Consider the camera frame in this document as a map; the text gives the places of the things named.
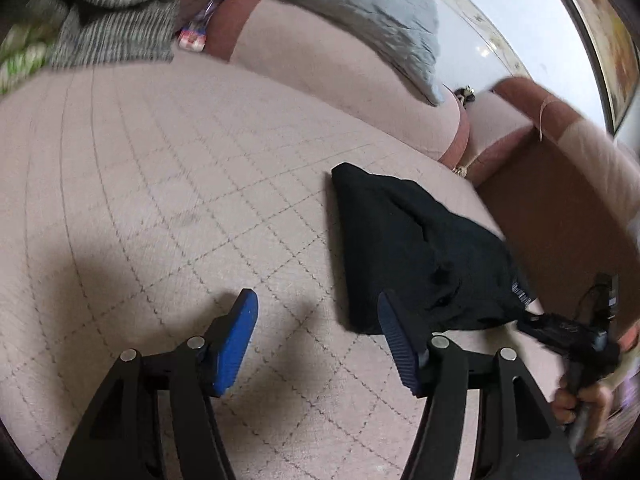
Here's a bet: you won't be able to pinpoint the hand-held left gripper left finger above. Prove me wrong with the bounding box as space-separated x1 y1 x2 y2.
56 288 259 480

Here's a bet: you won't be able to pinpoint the green patterned cloth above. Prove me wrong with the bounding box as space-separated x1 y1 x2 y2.
0 22 63 95

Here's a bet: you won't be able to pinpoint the black pants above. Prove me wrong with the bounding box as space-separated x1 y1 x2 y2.
331 162 543 336

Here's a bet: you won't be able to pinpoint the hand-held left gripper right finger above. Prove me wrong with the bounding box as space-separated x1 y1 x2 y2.
377 290 583 480

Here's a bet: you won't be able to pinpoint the grey pillow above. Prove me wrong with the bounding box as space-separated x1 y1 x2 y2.
200 0 443 107

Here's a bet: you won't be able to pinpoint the small colourful packet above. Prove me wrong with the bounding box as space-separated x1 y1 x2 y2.
177 0 223 52

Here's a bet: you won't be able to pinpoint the grey striped knit garment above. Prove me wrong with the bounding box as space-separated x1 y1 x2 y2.
25 0 183 68

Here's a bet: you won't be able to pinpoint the pink quilted sofa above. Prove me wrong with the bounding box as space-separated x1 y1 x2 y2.
0 0 640 480

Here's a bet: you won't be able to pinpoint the person's right hand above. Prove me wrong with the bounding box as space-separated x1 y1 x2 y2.
552 377 615 428

